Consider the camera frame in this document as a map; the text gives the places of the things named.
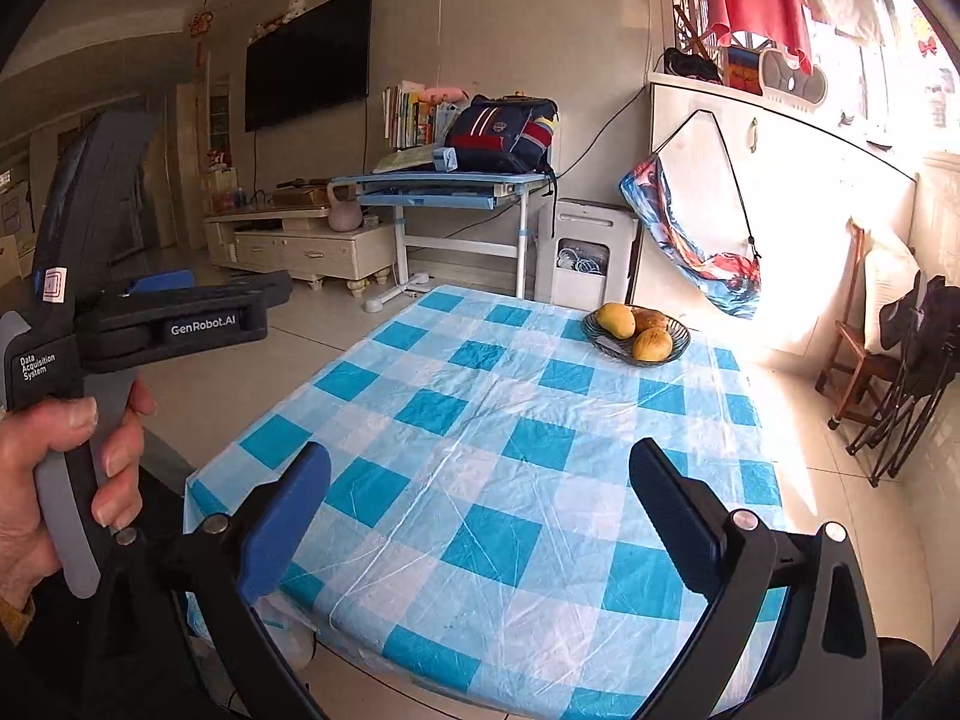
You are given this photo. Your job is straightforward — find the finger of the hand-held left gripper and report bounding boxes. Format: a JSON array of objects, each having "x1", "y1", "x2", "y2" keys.
[{"x1": 124, "y1": 268, "x2": 295, "y2": 312}]

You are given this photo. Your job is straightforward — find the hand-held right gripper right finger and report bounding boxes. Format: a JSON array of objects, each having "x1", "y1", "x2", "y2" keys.
[{"x1": 622, "y1": 436, "x2": 882, "y2": 720}]

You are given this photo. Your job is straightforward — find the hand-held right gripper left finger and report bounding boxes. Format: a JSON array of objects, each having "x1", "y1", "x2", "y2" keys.
[{"x1": 79, "y1": 442, "x2": 331, "y2": 720}]

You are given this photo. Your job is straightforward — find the person's left hand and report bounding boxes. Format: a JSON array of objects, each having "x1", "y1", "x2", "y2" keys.
[{"x1": 0, "y1": 379, "x2": 158, "y2": 616}]

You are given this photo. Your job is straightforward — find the cream television stand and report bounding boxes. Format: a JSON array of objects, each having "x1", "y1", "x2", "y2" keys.
[{"x1": 204, "y1": 206, "x2": 398, "y2": 293}]

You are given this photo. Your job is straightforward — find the brown flat box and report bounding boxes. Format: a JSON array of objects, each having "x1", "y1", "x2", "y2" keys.
[{"x1": 271, "y1": 178, "x2": 331, "y2": 209}]

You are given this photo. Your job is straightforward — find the pink kettlebell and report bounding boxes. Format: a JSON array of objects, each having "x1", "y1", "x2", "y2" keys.
[{"x1": 328, "y1": 181, "x2": 365, "y2": 233}]

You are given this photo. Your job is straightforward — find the dark fruit bowl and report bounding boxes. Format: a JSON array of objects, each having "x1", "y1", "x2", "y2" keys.
[{"x1": 583, "y1": 305, "x2": 691, "y2": 367}]

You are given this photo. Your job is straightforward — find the blue white checkered tablecloth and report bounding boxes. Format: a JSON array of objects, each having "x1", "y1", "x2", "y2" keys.
[{"x1": 184, "y1": 283, "x2": 788, "y2": 720}]

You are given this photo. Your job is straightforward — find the yellow mango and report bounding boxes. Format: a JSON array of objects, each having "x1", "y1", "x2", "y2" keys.
[{"x1": 598, "y1": 302, "x2": 637, "y2": 338}]

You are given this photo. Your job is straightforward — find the open book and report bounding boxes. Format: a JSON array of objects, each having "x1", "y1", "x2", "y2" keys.
[{"x1": 373, "y1": 148, "x2": 436, "y2": 175}]

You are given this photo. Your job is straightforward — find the wooden chair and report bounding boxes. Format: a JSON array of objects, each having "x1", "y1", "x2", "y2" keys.
[{"x1": 815, "y1": 217, "x2": 923, "y2": 432}]

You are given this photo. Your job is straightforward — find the blue white study desk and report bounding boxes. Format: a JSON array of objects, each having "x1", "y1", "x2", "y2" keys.
[{"x1": 328, "y1": 169, "x2": 556, "y2": 314}]

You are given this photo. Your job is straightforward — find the black flat television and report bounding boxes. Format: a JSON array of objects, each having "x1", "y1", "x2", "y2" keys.
[{"x1": 245, "y1": 0, "x2": 374, "y2": 134}]

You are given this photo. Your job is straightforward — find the row of books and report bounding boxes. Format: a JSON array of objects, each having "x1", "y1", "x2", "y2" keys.
[{"x1": 382, "y1": 80, "x2": 440, "y2": 151}]

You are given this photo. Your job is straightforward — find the colourful printed hanging bag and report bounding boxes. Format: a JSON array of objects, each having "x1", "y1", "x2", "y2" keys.
[{"x1": 619, "y1": 109, "x2": 762, "y2": 321}]

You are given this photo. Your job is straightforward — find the black folding rack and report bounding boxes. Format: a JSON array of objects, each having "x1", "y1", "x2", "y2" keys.
[{"x1": 847, "y1": 274, "x2": 960, "y2": 488}]

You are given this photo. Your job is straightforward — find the white floor appliance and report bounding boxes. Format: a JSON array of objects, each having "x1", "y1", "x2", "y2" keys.
[{"x1": 534, "y1": 199, "x2": 640, "y2": 308}]

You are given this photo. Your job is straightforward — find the white pillow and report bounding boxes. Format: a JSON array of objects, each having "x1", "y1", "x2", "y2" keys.
[{"x1": 862, "y1": 221, "x2": 922, "y2": 353}]

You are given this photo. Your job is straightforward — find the navy red striped backpack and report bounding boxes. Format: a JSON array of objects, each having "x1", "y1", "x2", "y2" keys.
[{"x1": 444, "y1": 95, "x2": 560, "y2": 175}]

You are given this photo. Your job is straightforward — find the white cabinet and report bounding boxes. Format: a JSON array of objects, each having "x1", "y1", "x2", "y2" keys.
[{"x1": 634, "y1": 73, "x2": 920, "y2": 361}]

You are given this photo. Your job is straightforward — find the black shoes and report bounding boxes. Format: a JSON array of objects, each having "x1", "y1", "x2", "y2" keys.
[{"x1": 662, "y1": 47, "x2": 722, "y2": 83}]

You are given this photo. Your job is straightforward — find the white plastic rack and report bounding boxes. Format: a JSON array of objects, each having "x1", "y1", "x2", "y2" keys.
[{"x1": 757, "y1": 49, "x2": 828, "y2": 107}]

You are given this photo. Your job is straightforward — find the red hanging garment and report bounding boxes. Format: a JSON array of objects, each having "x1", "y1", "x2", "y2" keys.
[{"x1": 701, "y1": 0, "x2": 815, "y2": 76}]

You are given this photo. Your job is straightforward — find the white hanging garment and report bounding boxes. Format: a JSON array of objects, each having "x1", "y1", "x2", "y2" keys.
[{"x1": 795, "y1": 0, "x2": 886, "y2": 46}]

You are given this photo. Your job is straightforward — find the red wall ornament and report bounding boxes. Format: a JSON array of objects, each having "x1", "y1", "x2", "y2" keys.
[{"x1": 189, "y1": 9, "x2": 215, "y2": 72}]

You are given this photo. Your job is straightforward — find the black power cable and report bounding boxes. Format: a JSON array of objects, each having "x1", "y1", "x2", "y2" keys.
[{"x1": 551, "y1": 86, "x2": 650, "y2": 166}]

